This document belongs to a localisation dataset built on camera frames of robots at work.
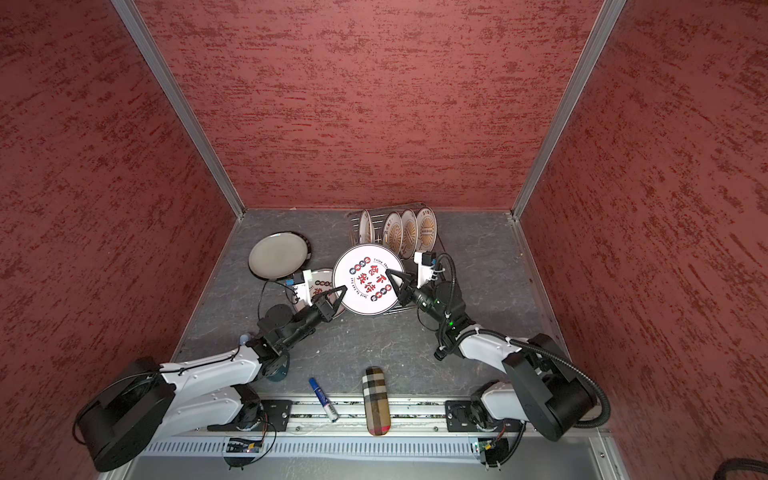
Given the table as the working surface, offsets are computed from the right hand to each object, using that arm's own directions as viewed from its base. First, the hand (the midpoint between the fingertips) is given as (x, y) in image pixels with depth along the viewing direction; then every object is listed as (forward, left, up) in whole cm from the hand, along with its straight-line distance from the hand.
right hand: (384, 276), depth 78 cm
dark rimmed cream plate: (+22, +39, -19) cm, 49 cm away
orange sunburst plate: (+25, -3, -11) cm, 28 cm away
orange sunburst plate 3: (+24, -15, -8) cm, 29 cm away
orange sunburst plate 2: (+23, -9, -9) cm, 26 cm away
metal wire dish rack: (+35, +2, -12) cm, 37 cm away
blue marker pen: (-26, +16, -19) cm, 36 cm away
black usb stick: (-15, -15, -18) cm, 28 cm away
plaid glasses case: (-26, +3, -17) cm, 31 cm away
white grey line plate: (+22, +39, -19) cm, 49 cm away
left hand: (-3, +10, -3) cm, 11 cm away
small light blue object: (-10, +41, -16) cm, 45 cm away
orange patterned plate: (+1, +6, +2) cm, 7 cm away
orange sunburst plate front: (+28, +7, -12) cm, 32 cm away
